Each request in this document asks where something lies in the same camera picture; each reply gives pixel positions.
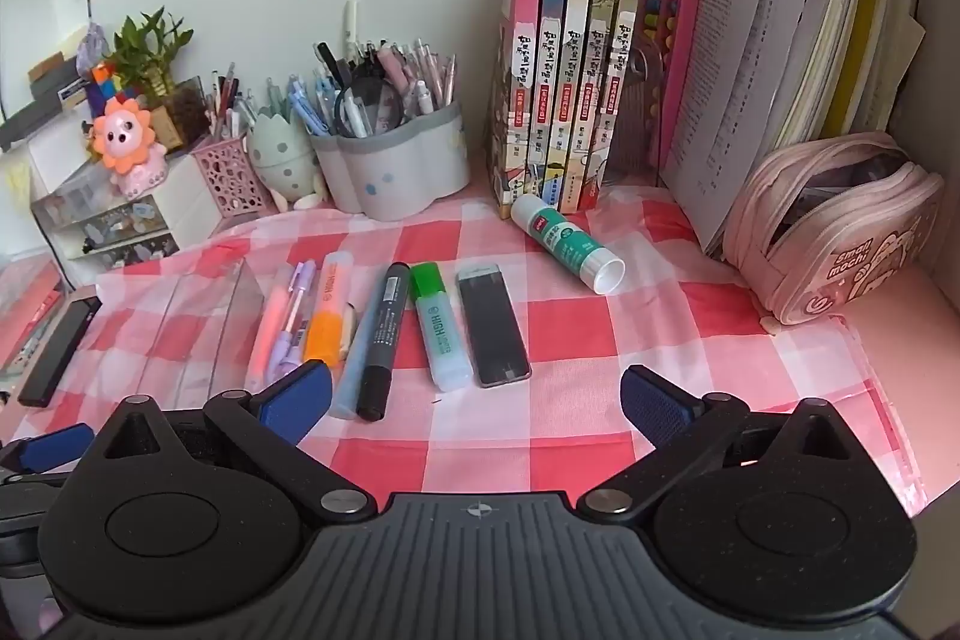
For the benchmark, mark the bunch of thin pens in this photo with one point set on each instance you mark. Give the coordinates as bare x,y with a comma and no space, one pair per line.
225,108

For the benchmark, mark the bunch of assorted pens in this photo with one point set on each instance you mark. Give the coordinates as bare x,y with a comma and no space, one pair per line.
420,70

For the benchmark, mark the egg shaped pen holder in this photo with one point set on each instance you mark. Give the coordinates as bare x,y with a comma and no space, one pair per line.
281,160

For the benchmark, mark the purple sachet bag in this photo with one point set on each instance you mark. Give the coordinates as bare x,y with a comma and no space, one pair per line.
94,44

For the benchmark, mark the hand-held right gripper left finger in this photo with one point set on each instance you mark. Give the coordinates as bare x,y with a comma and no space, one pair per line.
296,396

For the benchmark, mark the white spine comic book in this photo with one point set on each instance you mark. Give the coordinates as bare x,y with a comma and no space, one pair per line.
624,48

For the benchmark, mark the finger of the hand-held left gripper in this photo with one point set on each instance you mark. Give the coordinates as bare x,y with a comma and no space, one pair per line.
52,449

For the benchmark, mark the black marker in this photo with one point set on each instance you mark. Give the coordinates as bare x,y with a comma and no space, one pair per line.
382,340

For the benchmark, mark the bunch of teal pens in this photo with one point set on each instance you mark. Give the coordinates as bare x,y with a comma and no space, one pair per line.
279,96

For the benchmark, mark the white green glue stick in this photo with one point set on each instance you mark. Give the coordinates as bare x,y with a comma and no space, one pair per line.
566,242

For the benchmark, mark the white eraser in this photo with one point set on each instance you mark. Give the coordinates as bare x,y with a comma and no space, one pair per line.
349,332

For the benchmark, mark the clear plastic storage box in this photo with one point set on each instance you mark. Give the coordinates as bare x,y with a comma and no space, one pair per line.
71,197

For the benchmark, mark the black smartphone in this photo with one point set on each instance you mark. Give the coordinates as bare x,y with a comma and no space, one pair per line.
60,347

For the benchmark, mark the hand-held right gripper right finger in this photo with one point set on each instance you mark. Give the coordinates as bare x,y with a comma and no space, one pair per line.
656,407

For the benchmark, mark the green bamboo plant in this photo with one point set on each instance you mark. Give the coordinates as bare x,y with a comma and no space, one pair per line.
150,48

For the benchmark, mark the row of paper workbooks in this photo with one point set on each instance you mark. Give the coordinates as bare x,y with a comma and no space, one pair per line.
787,48

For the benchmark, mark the black magnifying glass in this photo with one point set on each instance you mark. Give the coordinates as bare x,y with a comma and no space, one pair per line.
367,104

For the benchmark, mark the dark red spine comic book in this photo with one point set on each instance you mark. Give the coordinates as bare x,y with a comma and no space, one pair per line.
600,85

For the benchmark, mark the orange highlighter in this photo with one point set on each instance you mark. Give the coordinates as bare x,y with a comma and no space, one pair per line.
326,325

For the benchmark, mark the yellow spine comic book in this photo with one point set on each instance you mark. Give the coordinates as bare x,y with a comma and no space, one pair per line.
576,85

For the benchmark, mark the clear plastic tray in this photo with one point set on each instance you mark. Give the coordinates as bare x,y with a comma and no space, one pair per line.
187,325

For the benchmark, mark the light blue pen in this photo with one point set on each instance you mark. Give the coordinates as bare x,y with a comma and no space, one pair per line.
352,377

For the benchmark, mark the white drawer organizer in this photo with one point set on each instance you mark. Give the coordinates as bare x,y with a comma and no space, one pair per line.
112,227

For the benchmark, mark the glass plant vase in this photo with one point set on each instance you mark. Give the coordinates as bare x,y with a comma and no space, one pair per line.
187,108

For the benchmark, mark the stack of black boxes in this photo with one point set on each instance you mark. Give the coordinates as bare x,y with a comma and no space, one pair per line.
37,93

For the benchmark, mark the slim lilac pen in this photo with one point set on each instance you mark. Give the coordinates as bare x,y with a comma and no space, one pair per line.
302,287

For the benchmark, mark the black case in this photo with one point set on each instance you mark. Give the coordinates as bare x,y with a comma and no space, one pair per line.
493,329

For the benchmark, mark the thick purple cartoon pen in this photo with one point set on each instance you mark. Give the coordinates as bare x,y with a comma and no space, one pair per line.
283,351

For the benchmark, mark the blue spine comic book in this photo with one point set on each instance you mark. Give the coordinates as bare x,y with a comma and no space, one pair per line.
551,85

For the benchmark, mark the grey white pen holder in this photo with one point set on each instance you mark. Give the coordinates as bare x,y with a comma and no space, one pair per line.
405,168

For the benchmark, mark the pink pencil case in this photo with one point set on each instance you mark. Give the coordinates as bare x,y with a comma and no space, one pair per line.
832,235

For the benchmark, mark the pink highlighter pen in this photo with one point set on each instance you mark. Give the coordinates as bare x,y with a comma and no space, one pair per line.
268,329

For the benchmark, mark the metal bookend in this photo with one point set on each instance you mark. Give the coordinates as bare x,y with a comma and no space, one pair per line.
637,85

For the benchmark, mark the colourful puzzle cube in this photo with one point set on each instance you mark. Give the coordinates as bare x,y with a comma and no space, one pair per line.
105,81

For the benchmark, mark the green highlighter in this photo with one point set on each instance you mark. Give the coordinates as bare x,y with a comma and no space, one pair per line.
439,332

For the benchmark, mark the white cardboard box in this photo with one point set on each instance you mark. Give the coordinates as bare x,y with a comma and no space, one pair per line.
52,153

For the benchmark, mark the pink perforated pen holder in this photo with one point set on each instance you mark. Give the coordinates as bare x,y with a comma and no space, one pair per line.
229,175

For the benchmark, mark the pink checkered tablecloth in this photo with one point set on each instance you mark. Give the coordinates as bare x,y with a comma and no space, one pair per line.
570,325

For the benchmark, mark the pink orange lion toy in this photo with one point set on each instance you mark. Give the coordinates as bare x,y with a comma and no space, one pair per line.
124,141

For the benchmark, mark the pink abacus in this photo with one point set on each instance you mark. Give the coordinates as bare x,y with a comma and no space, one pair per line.
679,85

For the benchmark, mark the pink flat box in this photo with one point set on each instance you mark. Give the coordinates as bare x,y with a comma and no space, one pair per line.
22,317

